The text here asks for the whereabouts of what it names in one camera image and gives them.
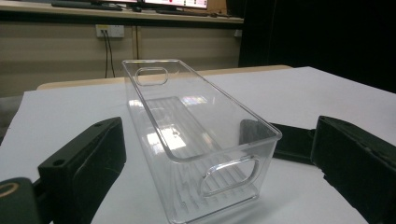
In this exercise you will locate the black computer mouse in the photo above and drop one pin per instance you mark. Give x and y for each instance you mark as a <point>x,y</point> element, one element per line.
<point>136,9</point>

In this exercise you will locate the long beige desk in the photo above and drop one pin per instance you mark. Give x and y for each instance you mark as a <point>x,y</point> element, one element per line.
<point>93,14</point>

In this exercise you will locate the clear plastic storage bin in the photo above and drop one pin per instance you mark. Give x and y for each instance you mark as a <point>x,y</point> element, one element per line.
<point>193,130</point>

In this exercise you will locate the brown cardboard box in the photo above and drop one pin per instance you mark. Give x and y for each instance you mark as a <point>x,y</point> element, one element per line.
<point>217,6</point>

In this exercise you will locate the white wall power outlet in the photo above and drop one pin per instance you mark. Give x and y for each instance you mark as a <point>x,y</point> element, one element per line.
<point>115,31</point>

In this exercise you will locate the white table cover sheet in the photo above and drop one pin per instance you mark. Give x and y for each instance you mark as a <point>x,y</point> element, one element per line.
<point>62,118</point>

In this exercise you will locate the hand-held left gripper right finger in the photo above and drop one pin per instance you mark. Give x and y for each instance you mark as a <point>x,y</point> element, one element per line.
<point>358,161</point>

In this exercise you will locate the wooden table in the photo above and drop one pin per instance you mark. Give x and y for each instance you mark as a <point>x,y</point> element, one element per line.
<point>77,83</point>

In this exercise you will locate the black keyboard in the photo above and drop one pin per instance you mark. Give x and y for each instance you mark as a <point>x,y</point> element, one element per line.
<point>84,5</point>
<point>183,13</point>

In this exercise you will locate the computer monitor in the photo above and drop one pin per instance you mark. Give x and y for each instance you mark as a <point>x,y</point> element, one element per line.
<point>177,3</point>

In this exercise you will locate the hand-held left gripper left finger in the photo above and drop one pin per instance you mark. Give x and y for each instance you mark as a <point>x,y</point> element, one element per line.
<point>84,168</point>

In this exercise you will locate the black curtain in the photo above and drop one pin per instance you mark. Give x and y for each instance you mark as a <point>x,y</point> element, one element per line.
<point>317,37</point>

